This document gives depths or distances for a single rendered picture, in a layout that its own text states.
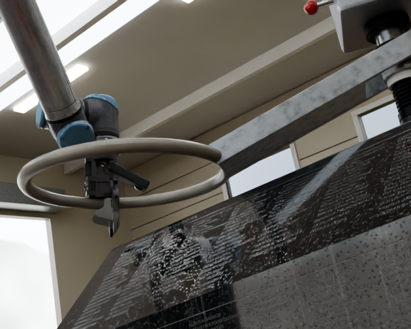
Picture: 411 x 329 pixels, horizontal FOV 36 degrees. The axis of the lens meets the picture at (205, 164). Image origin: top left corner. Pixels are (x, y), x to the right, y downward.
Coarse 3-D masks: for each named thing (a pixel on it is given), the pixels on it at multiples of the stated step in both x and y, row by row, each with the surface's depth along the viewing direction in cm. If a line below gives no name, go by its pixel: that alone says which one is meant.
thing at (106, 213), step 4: (104, 200) 164; (108, 200) 164; (112, 200) 164; (104, 204) 164; (108, 204) 164; (112, 204) 164; (100, 208) 163; (104, 208) 163; (108, 208) 163; (112, 208) 163; (96, 212) 162; (100, 212) 162; (104, 212) 163; (108, 212) 163; (112, 212) 163; (116, 212) 162; (100, 216) 162; (104, 216) 162; (108, 216) 162; (112, 216) 163; (116, 216) 162; (108, 220) 162; (112, 220) 162; (116, 220) 162; (116, 224) 162; (116, 228) 162
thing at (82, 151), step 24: (96, 144) 123; (120, 144) 123; (144, 144) 124; (168, 144) 126; (192, 144) 129; (24, 168) 132; (24, 192) 144; (48, 192) 154; (168, 192) 167; (192, 192) 162
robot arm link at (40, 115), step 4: (80, 100) 168; (84, 100) 169; (84, 104) 168; (40, 108) 163; (84, 108) 167; (88, 108) 168; (40, 112) 162; (84, 112) 167; (88, 112) 167; (36, 116) 168; (40, 116) 162; (44, 116) 162; (88, 116) 167; (36, 120) 167; (40, 120) 162; (44, 120) 162; (40, 124) 163; (44, 124) 163; (40, 128) 165; (44, 128) 165
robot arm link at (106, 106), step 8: (88, 96) 172; (96, 96) 171; (104, 96) 171; (88, 104) 168; (96, 104) 170; (104, 104) 170; (112, 104) 172; (96, 112) 168; (104, 112) 170; (112, 112) 171; (88, 120) 168; (96, 120) 169; (104, 120) 169; (112, 120) 170; (96, 128) 168; (104, 128) 168; (112, 128) 170
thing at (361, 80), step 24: (384, 48) 133; (408, 48) 132; (336, 72) 135; (360, 72) 133; (312, 96) 134; (336, 96) 133; (360, 96) 140; (264, 120) 136; (288, 120) 134; (312, 120) 139; (216, 144) 137; (240, 144) 136; (264, 144) 139; (288, 144) 145; (240, 168) 145
